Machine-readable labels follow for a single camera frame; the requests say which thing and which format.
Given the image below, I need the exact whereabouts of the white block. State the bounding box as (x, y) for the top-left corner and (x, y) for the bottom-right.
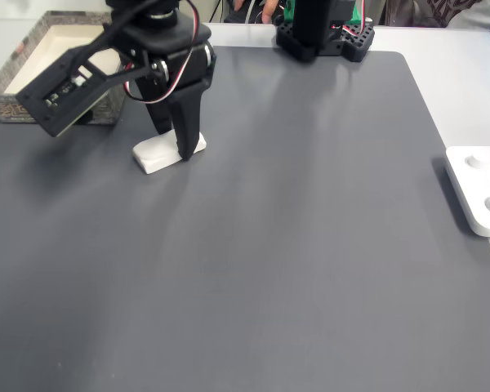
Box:
(131, 131), (208, 176)

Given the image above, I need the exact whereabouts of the bark pattern cardboard box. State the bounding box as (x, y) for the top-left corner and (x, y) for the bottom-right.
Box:
(0, 11), (127, 126)

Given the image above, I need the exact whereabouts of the person's hand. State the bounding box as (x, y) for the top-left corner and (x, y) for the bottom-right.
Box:
(233, 0), (281, 25)

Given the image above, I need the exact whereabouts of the green table clamp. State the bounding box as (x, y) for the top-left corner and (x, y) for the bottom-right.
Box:
(283, 0), (365, 26)

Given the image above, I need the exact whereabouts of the grey table mat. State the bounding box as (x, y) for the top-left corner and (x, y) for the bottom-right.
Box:
(0, 45), (490, 392)

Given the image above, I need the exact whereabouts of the person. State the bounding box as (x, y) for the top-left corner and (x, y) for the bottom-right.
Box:
(381, 0), (490, 29)

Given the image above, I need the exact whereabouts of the white tray with round dimples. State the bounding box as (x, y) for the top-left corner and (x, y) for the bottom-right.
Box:
(444, 145), (490, 238)

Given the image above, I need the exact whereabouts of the red white black servo cable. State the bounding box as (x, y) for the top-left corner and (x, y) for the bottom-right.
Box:
(330, 0), (369, 38)
(123, 0), (200, 103)

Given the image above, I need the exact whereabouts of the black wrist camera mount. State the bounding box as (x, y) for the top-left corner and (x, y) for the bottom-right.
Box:
(15, 44), (152, 138)

